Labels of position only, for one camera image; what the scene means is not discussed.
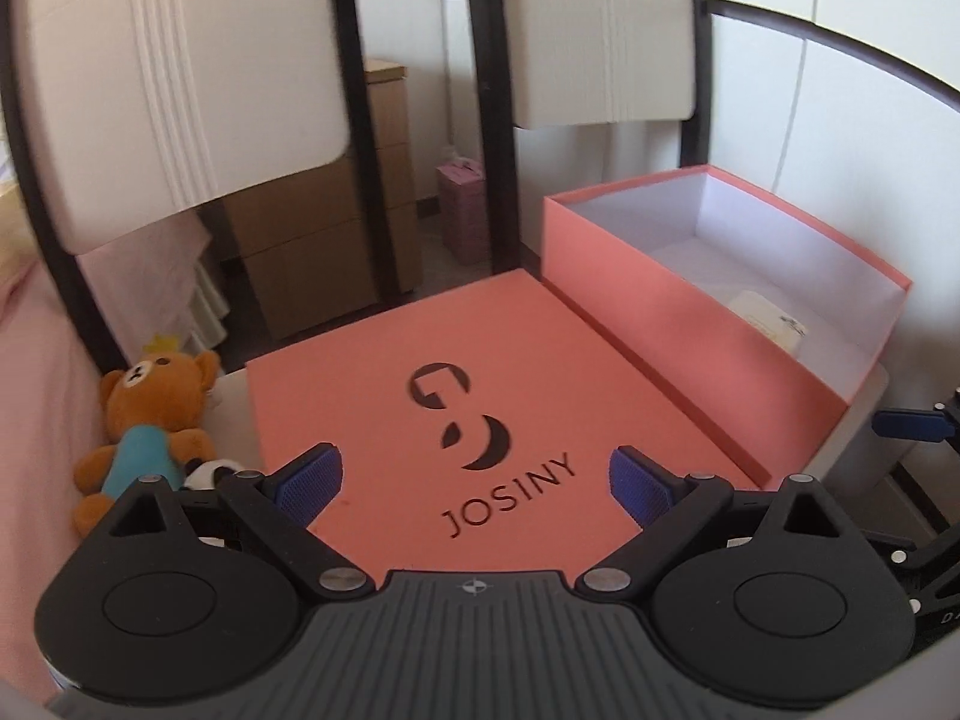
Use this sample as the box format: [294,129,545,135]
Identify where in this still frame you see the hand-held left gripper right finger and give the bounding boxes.
[576,446,871,605]

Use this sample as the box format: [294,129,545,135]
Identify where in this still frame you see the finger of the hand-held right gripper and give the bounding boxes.
[874,388,960,458]

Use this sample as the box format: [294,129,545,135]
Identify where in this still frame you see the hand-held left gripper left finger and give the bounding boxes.
[86,442,376,605]

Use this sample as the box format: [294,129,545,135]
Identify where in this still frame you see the small panda plush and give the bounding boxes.
[182,459,241,496]

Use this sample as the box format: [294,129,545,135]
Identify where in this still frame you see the coral box lid with logo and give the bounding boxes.
[246,268,766,571]

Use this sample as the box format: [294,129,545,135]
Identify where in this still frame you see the coral cardboard box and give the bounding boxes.
[544,163,912,488]

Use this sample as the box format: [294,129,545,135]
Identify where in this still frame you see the brown teddy bear plush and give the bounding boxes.
[73,336,224,539]

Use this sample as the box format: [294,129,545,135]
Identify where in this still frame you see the white packet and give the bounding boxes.
[731,289,809,353]

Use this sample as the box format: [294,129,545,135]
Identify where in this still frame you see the wooden drawer cabinet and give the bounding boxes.
[221,60,421,338]

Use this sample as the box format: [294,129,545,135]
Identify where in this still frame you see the white wardrobe with black trim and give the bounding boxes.
[442,0,960,293]

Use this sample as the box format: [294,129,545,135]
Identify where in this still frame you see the bed with pink sheet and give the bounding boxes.
[0,217,226,698]

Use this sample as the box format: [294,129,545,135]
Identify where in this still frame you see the small pink box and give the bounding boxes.
[436,154,492,265]

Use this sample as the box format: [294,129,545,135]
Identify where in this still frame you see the white chair with black frame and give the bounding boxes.
[461,0,893,481]
[0,0,421,466]

